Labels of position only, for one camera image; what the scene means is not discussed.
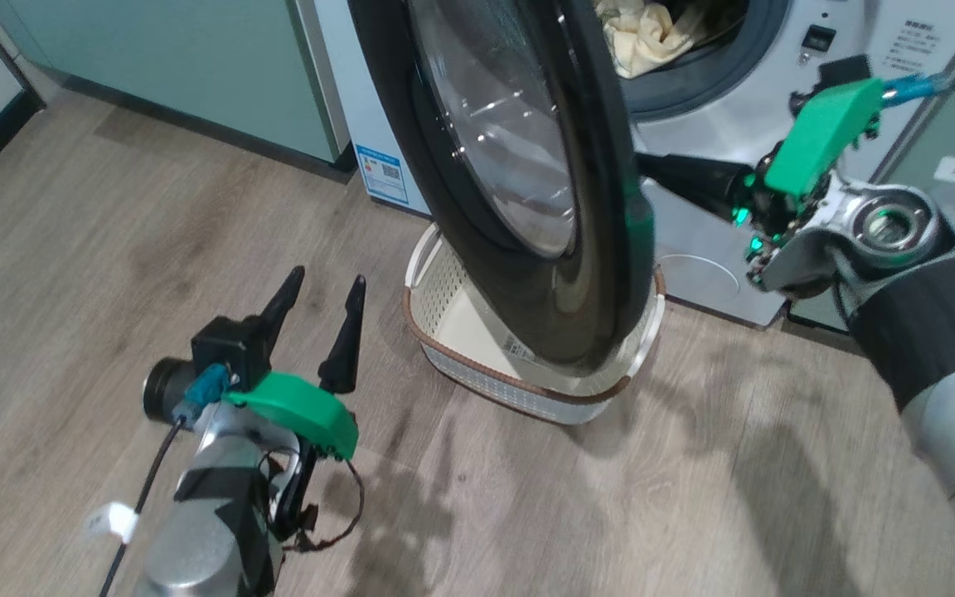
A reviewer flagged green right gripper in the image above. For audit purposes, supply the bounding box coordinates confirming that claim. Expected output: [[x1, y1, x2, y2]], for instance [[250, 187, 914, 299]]
[[635, 79, 885, 288]]

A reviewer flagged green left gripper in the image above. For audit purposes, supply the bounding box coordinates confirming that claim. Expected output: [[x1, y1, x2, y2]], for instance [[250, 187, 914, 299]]
[[225, 265, 367, 533]]

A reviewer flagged black round glass washer door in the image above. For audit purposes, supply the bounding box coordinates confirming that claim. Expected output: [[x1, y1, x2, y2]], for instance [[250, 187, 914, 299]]
[[347, 0, 657, 374]]

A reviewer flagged pale yellow printed garment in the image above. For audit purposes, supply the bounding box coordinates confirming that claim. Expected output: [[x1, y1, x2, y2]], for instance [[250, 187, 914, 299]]
[[594, 0, 715, 80]]

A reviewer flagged white front-load washing machine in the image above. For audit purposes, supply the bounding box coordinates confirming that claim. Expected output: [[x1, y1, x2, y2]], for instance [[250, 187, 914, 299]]
[[312, 0, 955, 328]]

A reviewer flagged grey rubber door gasket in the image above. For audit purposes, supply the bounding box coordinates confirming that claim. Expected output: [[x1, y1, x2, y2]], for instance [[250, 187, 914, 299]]
[[623, 0, 793, 124]]

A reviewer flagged white basket with brown rim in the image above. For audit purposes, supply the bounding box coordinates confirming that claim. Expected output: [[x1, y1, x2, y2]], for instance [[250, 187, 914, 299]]
[[401, 222, 667, 426]]

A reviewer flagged barcode label inside basket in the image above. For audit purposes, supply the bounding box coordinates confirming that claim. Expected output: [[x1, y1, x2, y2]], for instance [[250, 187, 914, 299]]
[[502, 332, 541, 362]]

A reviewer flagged round drain filter cover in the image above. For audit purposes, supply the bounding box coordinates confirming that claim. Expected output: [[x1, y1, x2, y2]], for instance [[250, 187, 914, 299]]
[[656, 253, 739, 312]]

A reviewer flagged steel perforated washer drum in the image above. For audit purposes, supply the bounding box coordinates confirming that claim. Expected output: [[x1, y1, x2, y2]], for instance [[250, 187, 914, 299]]
[[594, 0, 750, 80]]

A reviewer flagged blue white energy label sticker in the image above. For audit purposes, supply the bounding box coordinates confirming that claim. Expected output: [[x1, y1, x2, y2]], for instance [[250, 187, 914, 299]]
[[355, 145, 410, 206]]

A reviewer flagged printed text label on washer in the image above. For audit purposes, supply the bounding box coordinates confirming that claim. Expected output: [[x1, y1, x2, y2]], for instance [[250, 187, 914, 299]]
[[884, 21, 943, 71]]

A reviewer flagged pale green narrow cabinet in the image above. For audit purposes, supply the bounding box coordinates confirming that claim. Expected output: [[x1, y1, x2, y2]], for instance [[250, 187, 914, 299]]
[[0, 0, 354, 183]]

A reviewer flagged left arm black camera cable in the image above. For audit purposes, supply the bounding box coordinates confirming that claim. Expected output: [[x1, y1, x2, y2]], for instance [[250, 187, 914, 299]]
[[96, 363, 231, 597]]

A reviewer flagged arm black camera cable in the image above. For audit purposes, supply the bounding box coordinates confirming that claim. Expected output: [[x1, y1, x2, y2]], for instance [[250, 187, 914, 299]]
[[882, 71, 955, 212], [96, 363, 231, 597]]

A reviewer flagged thin wire loop left gripper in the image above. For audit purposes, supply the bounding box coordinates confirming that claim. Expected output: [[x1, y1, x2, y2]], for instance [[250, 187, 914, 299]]
[[266, 448, 365, 554]]

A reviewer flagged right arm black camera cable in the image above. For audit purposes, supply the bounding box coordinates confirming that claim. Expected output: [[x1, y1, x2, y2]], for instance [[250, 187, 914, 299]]
[[882, 71, 955, 212]]

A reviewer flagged white tag on left cable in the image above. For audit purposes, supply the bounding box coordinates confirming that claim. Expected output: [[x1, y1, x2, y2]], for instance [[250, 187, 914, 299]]
[[86, 502, 140, 544]]

